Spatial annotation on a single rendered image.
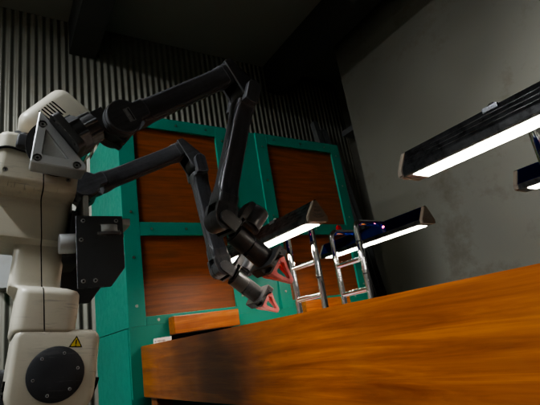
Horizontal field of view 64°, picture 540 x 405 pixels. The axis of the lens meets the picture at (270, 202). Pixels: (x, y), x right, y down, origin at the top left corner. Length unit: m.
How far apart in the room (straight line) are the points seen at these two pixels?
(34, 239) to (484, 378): 0.89
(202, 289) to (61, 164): 1.16
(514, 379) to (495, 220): 2.44
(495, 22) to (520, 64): 0.35
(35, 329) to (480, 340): 0.80
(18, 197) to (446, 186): 2.72
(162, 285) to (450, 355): 1.41
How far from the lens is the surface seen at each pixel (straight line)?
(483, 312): 0.65
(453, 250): 3.21
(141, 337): 1.84
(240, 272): 1.45
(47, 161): 0.95
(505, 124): 0.97
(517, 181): 1.57
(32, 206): 1.09
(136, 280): 1.86
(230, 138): 1.14
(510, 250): 3.01
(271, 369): 1.02
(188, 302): 1.93
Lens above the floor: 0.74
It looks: 17 degrees up
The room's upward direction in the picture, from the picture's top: 9 degrees counter-clockwise
